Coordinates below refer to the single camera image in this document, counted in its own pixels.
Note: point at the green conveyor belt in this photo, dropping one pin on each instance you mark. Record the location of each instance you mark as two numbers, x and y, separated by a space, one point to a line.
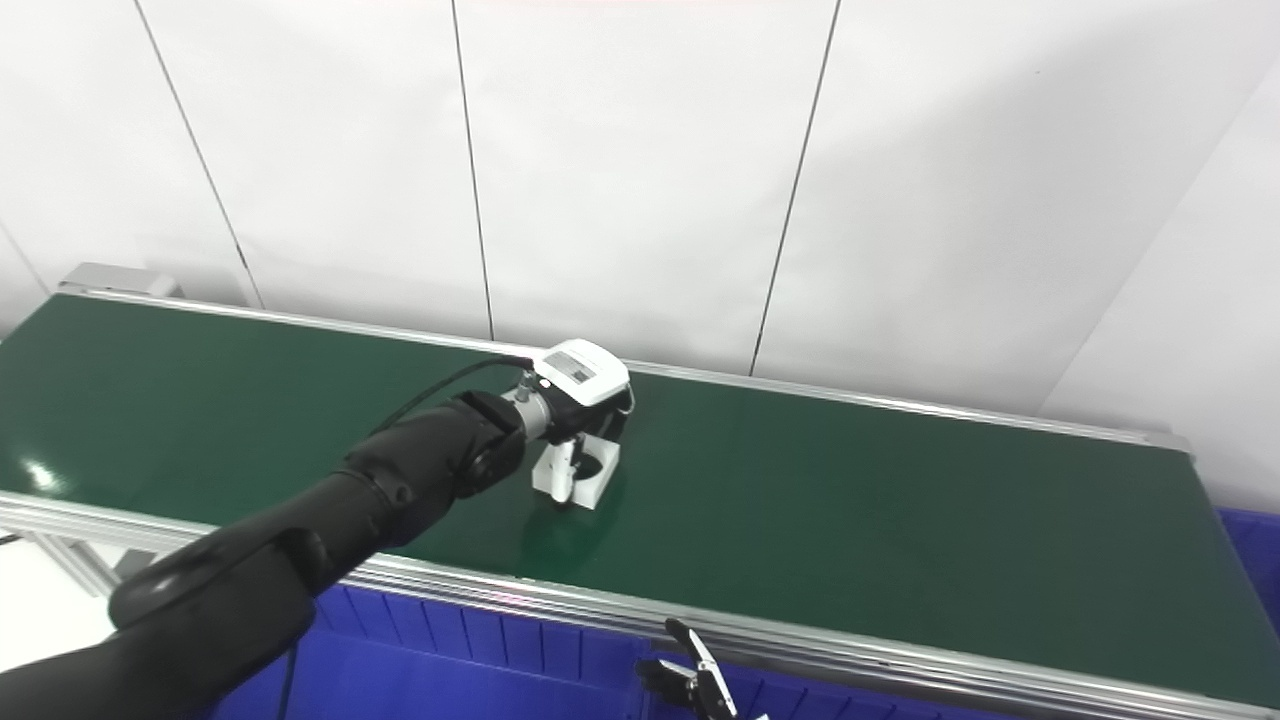
560 600
850 500

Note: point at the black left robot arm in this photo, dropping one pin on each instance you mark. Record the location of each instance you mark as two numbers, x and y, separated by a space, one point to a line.
300 540

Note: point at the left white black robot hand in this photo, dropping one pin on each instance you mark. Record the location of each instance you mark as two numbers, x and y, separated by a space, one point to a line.
585 375

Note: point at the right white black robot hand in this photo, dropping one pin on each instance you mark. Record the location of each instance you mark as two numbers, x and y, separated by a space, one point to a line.
700 690

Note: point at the blue plastic bin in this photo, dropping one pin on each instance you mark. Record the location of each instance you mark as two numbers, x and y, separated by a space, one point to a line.
830 705
450 670
1255 560

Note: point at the white square part round hole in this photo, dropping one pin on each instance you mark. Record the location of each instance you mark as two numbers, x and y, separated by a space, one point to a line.
592 493

